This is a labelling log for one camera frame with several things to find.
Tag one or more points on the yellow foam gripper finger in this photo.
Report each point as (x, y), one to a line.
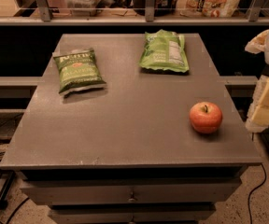
(258, 112)

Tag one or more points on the red apple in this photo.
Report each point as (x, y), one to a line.
(205, 117)

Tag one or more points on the light green snack bag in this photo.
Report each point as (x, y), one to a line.
(164, 50)

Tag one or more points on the dark green chip bag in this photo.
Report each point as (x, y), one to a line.
(78, 71)

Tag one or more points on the lower grey cabinet drawer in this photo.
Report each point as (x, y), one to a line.
(132, 213)

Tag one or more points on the grey cabinet drawer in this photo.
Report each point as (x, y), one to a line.
(132, 213)
(118, 192)

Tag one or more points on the clear plastic container on shelf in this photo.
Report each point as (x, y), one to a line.
(82, 7)

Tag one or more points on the grey metal shelf rail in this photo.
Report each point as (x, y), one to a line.
(121, 13)

